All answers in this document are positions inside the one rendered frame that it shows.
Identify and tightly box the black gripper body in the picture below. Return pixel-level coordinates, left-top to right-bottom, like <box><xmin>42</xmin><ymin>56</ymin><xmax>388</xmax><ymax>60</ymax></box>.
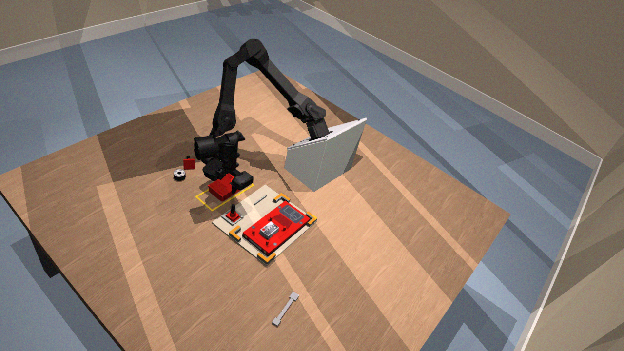
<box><xmin>201</xmin><ymin>153</ymin><xmax>254</xmax><ymax>190</ymax></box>

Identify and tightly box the black and white toy tyre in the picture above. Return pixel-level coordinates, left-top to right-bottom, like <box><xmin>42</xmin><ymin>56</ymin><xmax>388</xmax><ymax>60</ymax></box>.
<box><xmin>174</xmin><ymin>169</ymin><xmax>186</xmax><ymax>181</ymax></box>

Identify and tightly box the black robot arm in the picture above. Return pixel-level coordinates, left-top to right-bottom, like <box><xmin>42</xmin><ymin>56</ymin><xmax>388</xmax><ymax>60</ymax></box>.
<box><xmin>194</xmin><ymin>39</ymin><xmax>333</xmax><ymax>181</ymax></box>

